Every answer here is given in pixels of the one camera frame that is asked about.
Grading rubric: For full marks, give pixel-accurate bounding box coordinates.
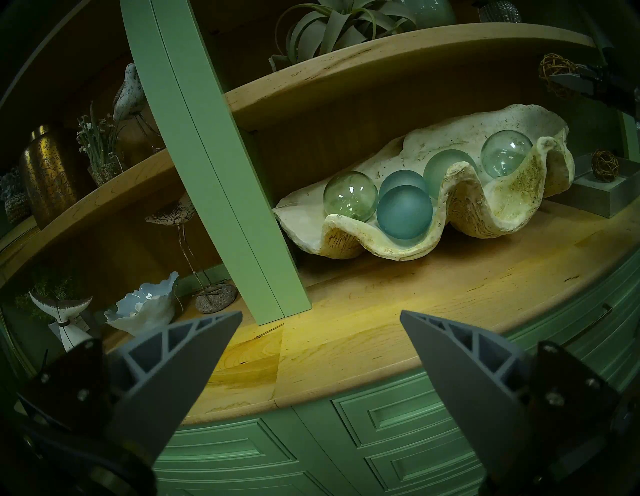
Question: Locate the speckled white bird figurine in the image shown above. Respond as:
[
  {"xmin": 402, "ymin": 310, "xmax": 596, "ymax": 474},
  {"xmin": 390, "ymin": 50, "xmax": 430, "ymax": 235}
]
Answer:
[{"xmin": 113, "ymin": 63, "xmax": 166, "ymax": 153}]

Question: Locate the giant clam shell bowl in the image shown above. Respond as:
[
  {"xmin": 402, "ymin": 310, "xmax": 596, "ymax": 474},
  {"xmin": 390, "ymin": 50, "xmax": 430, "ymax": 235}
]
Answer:
[{"xmin": 273, "ymin": 103, "xmax": 576, "ymax": 262}]

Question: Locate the small green moss plant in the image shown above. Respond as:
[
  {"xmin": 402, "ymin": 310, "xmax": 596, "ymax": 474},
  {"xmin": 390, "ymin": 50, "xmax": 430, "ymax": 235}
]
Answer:
[{"xmin": 14, "ymin": 275, "xmax": 81, "ymax": 323}]

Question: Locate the green wooden shelf cabinet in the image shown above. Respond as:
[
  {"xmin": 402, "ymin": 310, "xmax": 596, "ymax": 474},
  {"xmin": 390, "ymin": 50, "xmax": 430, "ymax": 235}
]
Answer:
[{"xmin": 0, "ymin": 0, "xmax": 640, "ymax": 496}]

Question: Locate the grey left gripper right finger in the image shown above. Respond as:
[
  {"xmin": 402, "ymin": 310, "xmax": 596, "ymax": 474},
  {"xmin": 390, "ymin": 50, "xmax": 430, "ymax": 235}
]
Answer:
[{"xmin": 400, "ymin": 309, "xmax": 622, "ymax": 487}]

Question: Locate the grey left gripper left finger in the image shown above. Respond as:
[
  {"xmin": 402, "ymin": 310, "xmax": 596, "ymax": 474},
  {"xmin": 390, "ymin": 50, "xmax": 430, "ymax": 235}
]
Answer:
[{"xmin": 17, "ymin": 310, "xmax": 244, "ymax": 463}]

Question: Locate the grey-green air plant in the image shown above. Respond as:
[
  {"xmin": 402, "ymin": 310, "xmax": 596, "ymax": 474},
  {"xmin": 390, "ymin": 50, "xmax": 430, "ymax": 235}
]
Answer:
[{"xmin": 269, "ymin": 0, "xmax": 417, "ymax": 73}]

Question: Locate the clear glass ball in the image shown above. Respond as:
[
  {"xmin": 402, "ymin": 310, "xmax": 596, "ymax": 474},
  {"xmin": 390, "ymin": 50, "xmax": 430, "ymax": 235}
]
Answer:
[
  {"xmin": 481, "ymin": 129, "xmax": 534, "ymax": 178},
  {"xmin": 323, "ymin": 171, "xmax": 380, "ymax": 222}
]

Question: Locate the frosted blue glass ball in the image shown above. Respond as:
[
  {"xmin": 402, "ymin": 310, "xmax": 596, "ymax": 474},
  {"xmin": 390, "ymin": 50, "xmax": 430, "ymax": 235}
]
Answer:
[
  {"xmin": 376, "ymin": 185, "xmax": 434, "ymax": 241},
  {"xmin": 379, "ymin": 169, "xmax": 429, "ymax": 196}
]

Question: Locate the large pale green vase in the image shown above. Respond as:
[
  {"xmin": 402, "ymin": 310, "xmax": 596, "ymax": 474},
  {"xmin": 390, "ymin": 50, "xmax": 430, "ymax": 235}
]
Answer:
[{"xmin": 402, "ymin": 0, "xmax": 457, "ymax": 28}]

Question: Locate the grey square tray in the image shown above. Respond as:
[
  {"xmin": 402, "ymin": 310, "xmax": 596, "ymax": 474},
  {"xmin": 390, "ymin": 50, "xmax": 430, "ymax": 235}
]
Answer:
[{"xmin": 547, "ymin": 151, "xmax": 640, "ymax": 219}]

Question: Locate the dark metal drawer handle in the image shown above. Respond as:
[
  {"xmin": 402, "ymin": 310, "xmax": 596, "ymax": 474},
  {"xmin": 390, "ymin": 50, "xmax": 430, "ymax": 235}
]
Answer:
[{"xmin": 565, "ymin": 303, "xmax": 613, "ymax": 346}]

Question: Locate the woven wicker ball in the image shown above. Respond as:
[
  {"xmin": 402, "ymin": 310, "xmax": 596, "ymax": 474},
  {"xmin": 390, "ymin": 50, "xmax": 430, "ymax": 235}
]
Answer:
[
  {"xmin": 538, "ymin": 53, "xmax": 578, "ymax": 96},
  {"xmin": 591, "ymin": 149, "xmax": 621, "ymax": 183}
]

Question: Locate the white ruffled ceramic bowl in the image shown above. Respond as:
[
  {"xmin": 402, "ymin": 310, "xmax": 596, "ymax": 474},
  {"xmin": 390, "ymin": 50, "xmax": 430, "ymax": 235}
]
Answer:
[{"xmin": 104, "ymin": 271, "xmax": 180, "ymax": 337}]

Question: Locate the brown bird figurine stone base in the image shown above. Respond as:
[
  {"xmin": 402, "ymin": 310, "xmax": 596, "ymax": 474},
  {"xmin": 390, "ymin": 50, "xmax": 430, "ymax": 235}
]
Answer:
[{"xmin": 145, "ymin": 194, "xmax": 239, "ymax": 315}]

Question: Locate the white whale tail figurine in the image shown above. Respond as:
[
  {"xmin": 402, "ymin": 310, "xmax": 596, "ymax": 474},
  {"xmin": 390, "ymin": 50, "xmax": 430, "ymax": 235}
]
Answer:
[{"xmin": 29, "ymin": 291, "xmax": 94, "ymax": 352}]

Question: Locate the grey coral ornament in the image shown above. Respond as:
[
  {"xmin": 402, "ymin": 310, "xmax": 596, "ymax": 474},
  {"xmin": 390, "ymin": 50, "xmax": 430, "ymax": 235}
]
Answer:
[{"xmin": 0, "ymin": 167, "xmax": 33, "ymax": 226}]

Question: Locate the bronze metal vase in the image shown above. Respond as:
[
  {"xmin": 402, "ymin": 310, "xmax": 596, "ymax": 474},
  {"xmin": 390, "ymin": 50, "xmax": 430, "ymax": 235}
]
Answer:
[{"xmin": 19, "ymin": 125, "xmax": 96, "ymax": 230}]

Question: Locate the white flower plant glass pot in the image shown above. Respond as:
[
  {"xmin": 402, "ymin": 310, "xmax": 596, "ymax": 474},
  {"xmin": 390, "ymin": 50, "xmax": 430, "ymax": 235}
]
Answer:
[{"xmin": 477, "ymin": 0, "xmax": 522, "ymax": 23}]

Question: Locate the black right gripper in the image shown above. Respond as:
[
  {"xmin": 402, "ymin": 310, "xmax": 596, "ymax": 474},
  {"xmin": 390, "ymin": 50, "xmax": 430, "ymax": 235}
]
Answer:
[{"xmin": 549, "ymin": 64, "xmax": 640, "ymax": 110}]

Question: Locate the frosted green glass ball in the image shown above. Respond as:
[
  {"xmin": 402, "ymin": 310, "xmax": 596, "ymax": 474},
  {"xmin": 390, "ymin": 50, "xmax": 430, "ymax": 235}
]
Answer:
[{"xmin": 423, "ymin": 149, "xmax": 479, "ymax": 190}]

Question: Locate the small flower plant glass pot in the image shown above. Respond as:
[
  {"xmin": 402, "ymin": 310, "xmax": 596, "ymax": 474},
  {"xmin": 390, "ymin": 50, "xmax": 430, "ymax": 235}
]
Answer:
[{"xmin": 76, "ymin": 102, "xmax": 125, "ymax": 187}]

